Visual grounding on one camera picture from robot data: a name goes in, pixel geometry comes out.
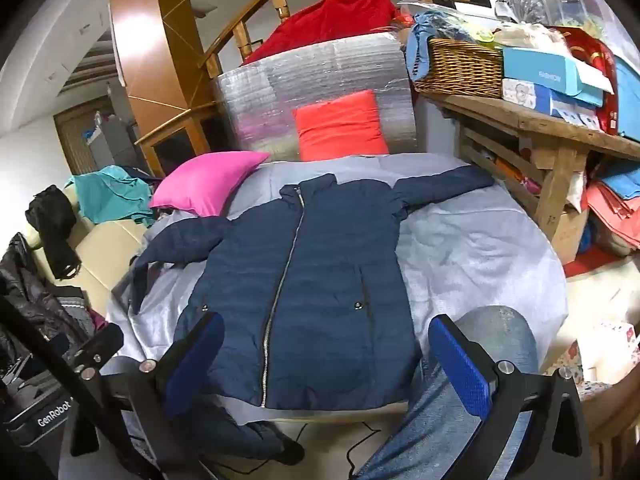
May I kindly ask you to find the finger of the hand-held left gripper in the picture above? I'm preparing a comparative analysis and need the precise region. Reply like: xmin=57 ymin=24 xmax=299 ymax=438
xmin=0 ymin=294 xmax=125 ymax=370

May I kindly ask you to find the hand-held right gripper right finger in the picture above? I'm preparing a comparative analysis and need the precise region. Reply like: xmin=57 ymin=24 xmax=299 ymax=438
xmin=427 ymin=314 xmax=599 ymax=480

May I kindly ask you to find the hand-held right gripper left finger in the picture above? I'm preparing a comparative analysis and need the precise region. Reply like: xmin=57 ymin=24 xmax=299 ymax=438
xmin=69 ymin=311 xmax=227 ymax=480

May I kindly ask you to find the navy puffer jacket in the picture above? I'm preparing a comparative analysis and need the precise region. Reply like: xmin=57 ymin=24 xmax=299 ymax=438
xmin=129 ymin=164 xmax=496 ymax=411

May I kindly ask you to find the person's leg in jeans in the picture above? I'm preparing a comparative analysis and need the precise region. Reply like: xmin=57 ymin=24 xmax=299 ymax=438
xmin=350 ymin=305 xmax=539 ymax=480

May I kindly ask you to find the shiny black jacket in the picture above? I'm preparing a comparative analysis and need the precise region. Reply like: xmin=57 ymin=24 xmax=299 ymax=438
xmin=0 ymin=232 xmax=97 ymax=361

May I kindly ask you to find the beige sofa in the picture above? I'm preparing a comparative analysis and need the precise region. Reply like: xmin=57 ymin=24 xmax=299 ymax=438
xmin=20 ymin=189 xmax=157 ymax=312

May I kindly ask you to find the dark puffer garment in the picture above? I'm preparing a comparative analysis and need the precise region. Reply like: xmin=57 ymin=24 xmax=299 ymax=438
xmin=212 ymin=412 xmax=307 ymax=467

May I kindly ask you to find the grey bed sheet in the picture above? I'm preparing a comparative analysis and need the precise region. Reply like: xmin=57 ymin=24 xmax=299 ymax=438
xmin=105 ymin=152 xmax=569 ymax=426

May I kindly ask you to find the black garment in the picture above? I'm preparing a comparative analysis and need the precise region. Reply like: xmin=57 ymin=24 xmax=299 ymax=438
xmin=25 ymin=185 xmax=82 ymax=281

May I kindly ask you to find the teal cloth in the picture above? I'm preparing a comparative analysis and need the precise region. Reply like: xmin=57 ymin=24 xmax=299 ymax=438
xmin=65 ymin=166 xmax=159 ymax=229

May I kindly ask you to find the floral printed box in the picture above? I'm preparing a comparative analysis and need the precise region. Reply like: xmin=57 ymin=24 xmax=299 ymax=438
xmin=542 ymin=319 xmax=640 ymax=402

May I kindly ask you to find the cardboard box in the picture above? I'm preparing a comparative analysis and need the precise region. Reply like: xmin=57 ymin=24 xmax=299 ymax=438
xmin=549 ymin=204 xmax=592 ymax=267

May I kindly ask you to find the pink pillow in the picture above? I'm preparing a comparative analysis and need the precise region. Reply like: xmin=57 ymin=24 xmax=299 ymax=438
xmin=149 ymin=150 xmax=271 ymax=218

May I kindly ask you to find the stack of coral cloths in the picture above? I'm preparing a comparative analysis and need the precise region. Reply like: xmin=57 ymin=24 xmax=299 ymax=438
xmin=584 ymin=179 xmax=640 ymax=257

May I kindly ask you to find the wooden table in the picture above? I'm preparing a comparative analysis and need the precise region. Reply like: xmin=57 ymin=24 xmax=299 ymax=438
xmin=425 ymin=91 xmax=640 ymax=267

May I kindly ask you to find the red-orange pillow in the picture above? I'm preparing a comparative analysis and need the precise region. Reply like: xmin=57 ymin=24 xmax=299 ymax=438
xmin=292 ymin=90 xmax=391 ymax=162

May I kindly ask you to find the wicker basket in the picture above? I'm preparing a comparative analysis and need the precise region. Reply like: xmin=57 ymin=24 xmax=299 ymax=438
xmin=412 ymin=37 xmax=505 ymax=100

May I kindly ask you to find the blue and white box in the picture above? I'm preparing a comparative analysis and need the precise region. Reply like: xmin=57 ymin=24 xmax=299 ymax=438
xmin=501 ymin=46 xmax=616 ymax=126

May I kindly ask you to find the silver foil wrapped bundle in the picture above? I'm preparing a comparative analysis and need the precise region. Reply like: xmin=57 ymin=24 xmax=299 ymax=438
xmin=210 ymin=30 xmax=418 ymax=162

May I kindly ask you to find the wooden pillar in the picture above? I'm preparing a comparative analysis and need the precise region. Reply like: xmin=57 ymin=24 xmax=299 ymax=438
xmin=109 ymin=0 xmax=217 ymax=177

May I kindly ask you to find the blue cloth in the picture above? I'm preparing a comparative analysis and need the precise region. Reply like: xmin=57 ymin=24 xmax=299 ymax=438
xmin=404 ymin=11 xmax=473 ymax=82

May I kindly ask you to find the red gift packaging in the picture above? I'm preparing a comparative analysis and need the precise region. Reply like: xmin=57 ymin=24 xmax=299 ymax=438
xmin=545 ymin=25 xmax=628 ymax=136

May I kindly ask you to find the red cloth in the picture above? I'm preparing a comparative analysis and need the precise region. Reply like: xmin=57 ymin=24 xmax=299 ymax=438
xmin=242 ymin=0 xmax=411 ymax=66

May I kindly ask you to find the black cable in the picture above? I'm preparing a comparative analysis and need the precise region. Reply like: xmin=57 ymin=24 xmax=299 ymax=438
xmin=344 ymin=420 xmax=387 ymax=480

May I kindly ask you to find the wall air conditioner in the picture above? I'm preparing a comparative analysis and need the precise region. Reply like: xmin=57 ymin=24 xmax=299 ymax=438
xmin=59 ymin=40 xmax=119 ymax=92

